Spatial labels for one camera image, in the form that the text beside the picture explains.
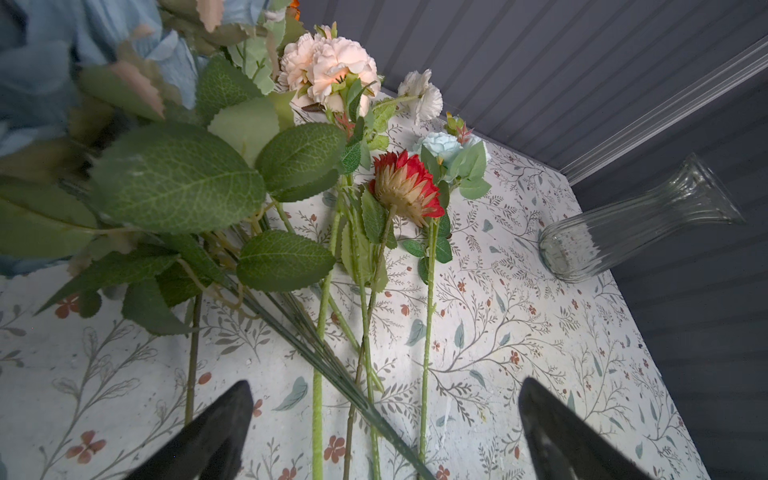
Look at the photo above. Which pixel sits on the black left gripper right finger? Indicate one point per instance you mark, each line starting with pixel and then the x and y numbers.
pixel 562 445

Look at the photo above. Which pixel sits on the red sunflower stem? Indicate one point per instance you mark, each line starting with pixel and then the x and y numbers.
pixel 405 187

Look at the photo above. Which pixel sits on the peach pink rose stem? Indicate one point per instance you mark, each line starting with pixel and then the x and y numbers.
pixel 335 73

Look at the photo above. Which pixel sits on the mixed flower bouquet pile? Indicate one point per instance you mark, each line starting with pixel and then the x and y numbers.
pixel 187 197

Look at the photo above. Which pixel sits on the pale blue hydrangea stem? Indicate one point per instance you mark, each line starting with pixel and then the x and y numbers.
pixel 76 76

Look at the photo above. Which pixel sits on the clear ribbed glass vase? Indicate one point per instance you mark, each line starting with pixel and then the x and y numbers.
pixel 585 245

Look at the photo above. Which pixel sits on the light blue flower stem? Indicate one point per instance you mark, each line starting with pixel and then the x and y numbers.
pixel 457 159

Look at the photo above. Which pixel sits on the white small flower stem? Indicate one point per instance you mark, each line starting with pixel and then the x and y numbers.
pixel 420 97

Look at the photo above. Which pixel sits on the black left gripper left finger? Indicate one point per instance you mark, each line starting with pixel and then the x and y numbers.
pixel 211 446

